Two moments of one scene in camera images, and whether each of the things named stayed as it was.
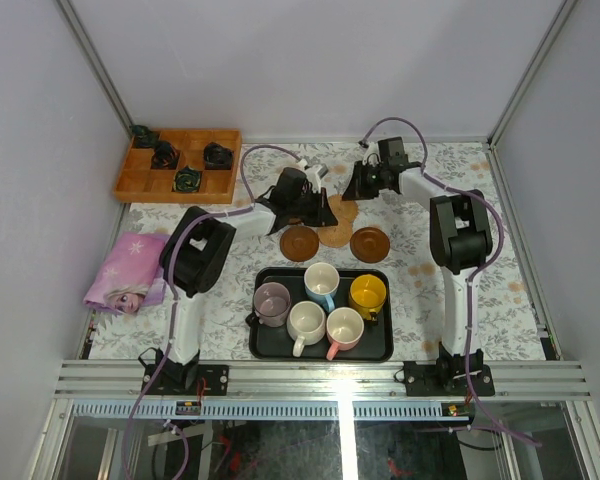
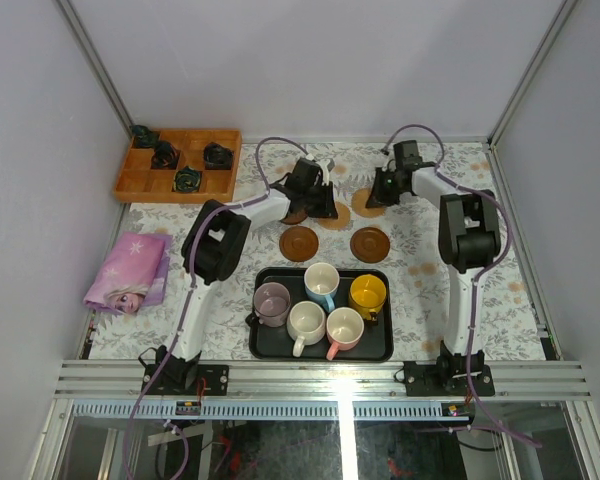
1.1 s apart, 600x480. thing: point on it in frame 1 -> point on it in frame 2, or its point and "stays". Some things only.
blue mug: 321,280 stays
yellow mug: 366,295 stays
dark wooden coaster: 299,243 stays
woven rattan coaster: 345,209 -> 359,198
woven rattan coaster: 336,236 -> 342,222
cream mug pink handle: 344,328 stays
